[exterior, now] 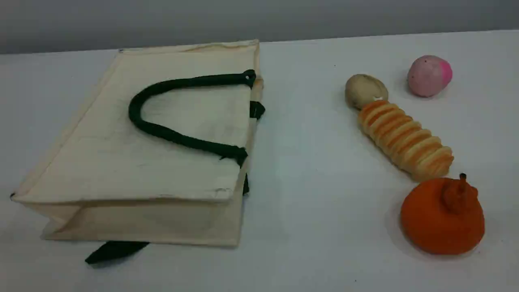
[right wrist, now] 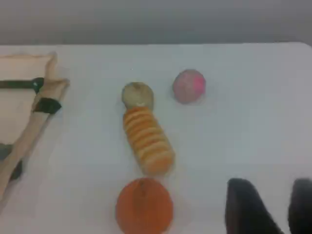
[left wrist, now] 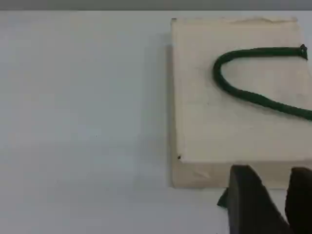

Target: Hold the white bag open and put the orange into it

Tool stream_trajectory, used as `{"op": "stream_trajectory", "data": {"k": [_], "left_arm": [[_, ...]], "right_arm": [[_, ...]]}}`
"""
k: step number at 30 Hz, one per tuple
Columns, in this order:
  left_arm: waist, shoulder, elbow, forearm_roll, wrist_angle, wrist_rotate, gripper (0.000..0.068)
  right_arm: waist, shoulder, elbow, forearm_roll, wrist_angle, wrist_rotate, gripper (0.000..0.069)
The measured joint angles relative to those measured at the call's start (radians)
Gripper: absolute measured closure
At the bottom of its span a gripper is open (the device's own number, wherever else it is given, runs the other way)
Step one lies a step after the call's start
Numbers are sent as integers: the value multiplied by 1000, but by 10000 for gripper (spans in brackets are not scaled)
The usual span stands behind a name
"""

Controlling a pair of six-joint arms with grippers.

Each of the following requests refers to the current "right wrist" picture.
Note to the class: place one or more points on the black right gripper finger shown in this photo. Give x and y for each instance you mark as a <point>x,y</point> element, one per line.
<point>246,209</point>
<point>302,209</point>

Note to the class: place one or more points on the orange fruit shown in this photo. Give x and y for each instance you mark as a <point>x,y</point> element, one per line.
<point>143,209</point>

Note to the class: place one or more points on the ridged golden bread roll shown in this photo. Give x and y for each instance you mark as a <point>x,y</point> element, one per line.
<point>148,141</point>

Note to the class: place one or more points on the pink peach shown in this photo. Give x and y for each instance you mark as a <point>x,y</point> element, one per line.
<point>187,87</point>

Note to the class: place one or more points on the brown round kiwi fruit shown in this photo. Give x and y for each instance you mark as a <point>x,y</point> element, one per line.
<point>136,95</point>

